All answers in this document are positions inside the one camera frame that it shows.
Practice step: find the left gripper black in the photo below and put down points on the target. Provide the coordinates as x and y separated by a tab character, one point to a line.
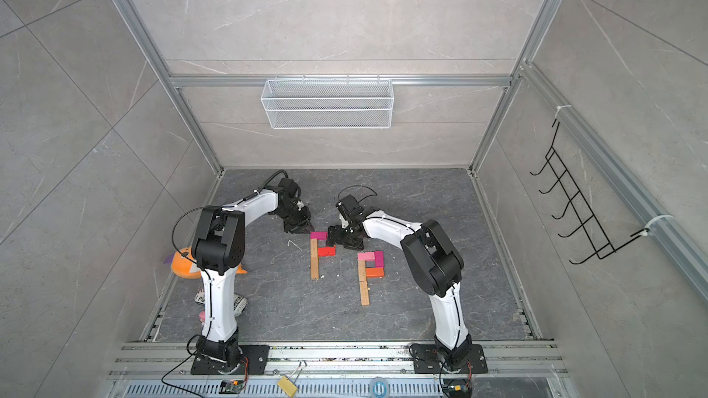
305	225

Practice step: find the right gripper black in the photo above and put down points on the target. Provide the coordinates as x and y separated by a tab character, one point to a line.
336	237

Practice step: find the light pink block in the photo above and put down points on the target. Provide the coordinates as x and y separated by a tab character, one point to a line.
366	256

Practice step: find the magenta block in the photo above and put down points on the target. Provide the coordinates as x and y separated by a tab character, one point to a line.
379	259
319	235

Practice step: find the wooden block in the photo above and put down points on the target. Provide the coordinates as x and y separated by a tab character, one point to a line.
315	268
362	271
364	292
314	248

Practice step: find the red block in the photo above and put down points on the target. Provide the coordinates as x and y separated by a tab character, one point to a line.
326	251

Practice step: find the orange block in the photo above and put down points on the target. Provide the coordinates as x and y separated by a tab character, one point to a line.
375	272

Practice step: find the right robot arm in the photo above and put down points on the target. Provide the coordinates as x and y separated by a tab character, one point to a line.
434	262

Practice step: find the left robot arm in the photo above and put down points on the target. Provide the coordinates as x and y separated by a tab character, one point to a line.
218	248

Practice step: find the orange plush toy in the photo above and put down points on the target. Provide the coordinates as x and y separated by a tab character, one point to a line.
184	267

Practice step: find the tape roll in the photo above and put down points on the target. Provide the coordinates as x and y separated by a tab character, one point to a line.
379	388

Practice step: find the yellow tag with clip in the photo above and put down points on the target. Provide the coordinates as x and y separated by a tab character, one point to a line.
287	383

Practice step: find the white wire mesh basket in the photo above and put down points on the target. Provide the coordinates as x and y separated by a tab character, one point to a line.
333	103

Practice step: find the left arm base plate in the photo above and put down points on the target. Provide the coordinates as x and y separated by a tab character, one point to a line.
251	359

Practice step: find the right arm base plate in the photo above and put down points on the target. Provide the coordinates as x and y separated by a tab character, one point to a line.
427	358

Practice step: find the black wire hook rack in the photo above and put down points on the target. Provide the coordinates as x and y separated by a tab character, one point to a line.
578	207

